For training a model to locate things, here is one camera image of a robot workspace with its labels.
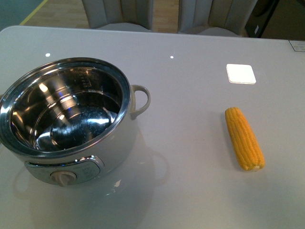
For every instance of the yellow corn cob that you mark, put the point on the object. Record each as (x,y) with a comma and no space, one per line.
(246,147)

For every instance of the white electric cooking pot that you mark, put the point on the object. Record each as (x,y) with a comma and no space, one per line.
(71,120)

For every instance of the beige chair left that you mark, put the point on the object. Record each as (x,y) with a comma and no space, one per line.
(119,15)

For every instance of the beige chair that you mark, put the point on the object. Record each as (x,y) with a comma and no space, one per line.
(119,15)
(214,17)

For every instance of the beige chair right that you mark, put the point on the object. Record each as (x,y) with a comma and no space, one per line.
(214,17)

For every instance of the black appliance at right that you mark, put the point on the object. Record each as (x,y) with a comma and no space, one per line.
(260,17)

